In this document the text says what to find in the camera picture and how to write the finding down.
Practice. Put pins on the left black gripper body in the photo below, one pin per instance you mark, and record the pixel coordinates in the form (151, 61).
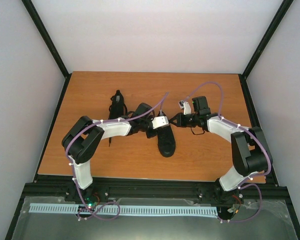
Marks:
(150, 135)

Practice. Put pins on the white slotted cable duct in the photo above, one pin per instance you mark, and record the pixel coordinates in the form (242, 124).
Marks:
(126, 210)

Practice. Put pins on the right black corner post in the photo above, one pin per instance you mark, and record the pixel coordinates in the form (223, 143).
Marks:
(271, 29)

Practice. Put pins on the black sneaker with laces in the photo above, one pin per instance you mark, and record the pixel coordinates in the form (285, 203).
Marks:
(166, 141)

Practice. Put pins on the left black corner post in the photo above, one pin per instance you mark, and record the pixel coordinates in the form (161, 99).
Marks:
(36, 19)

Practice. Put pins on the black sneaker one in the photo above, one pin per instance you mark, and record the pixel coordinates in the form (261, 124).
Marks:
(118, 107)

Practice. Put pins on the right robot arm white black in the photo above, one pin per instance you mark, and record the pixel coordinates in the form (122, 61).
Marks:
(249, 148)

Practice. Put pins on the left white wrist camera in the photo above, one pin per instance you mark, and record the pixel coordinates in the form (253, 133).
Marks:
(159, 122)

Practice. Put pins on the grey metal base plate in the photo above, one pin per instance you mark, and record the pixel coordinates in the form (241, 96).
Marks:
(152, 225)

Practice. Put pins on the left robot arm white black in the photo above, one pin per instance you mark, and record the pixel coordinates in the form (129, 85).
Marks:
(82, 140)

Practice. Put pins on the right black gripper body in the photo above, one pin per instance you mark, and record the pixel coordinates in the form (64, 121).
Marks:
(188, 123)

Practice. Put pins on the black corner post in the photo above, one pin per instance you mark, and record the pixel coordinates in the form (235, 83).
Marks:
(271, 29)
(36, 19)

